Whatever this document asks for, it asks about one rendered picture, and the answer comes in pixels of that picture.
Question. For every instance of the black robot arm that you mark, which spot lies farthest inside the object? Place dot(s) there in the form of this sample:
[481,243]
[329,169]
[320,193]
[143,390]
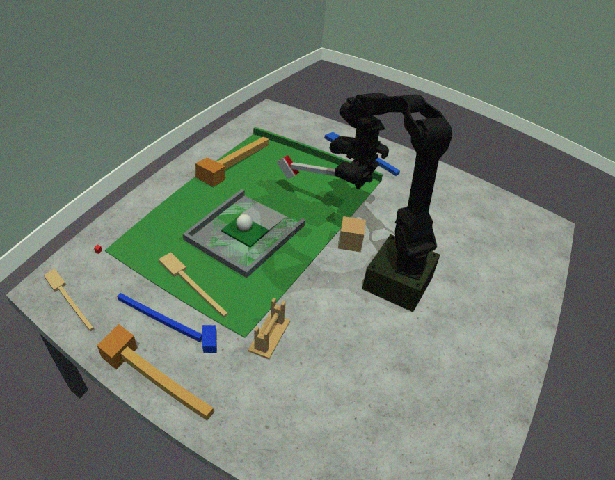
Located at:
[430,137]

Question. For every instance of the green flat mat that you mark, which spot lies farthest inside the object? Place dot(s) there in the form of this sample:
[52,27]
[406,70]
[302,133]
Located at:
[322,200]

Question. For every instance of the white golf ball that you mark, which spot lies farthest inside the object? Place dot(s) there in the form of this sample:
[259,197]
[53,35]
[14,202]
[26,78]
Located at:
[244,222]

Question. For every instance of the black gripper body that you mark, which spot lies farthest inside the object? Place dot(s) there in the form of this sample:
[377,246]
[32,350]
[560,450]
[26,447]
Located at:
[364,154]

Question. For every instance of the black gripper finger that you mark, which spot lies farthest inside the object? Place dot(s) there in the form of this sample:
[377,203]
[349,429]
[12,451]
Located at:
[371,168]
[359,184]

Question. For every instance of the tan cube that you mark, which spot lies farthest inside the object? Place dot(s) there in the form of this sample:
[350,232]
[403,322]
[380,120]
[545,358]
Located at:
[352,234]

